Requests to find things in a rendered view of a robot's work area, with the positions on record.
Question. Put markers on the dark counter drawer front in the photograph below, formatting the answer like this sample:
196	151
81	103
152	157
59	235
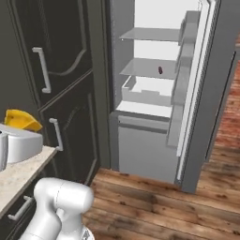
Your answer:
9	228

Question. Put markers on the grey fridge door bin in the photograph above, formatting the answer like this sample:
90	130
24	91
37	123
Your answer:
190	26
185	57
179	87
174	128

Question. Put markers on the grey freezer drawer front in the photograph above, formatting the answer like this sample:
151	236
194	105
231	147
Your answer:
143	150

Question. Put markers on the glass fridge shelf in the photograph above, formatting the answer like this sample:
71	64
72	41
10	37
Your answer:
143	67
153	33

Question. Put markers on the grey fridge door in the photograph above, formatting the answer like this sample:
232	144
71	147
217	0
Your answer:
212	93

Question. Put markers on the tall dark cabinet door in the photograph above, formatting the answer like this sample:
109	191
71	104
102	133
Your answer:
65	37

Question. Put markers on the short dark cabinet door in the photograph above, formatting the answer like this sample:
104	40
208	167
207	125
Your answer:
78	131

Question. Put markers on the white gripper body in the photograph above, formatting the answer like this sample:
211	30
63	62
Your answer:
25	143

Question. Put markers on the yellow cheese wedge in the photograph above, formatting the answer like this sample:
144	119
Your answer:
20	119

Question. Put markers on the grey fridge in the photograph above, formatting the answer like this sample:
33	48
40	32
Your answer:
144	146

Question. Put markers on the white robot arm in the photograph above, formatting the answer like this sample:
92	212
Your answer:
62	200

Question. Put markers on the white fridge crisper drawer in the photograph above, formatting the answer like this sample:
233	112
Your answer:
146	93

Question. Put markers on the dark red sausage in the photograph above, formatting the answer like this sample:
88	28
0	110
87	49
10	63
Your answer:
160	70

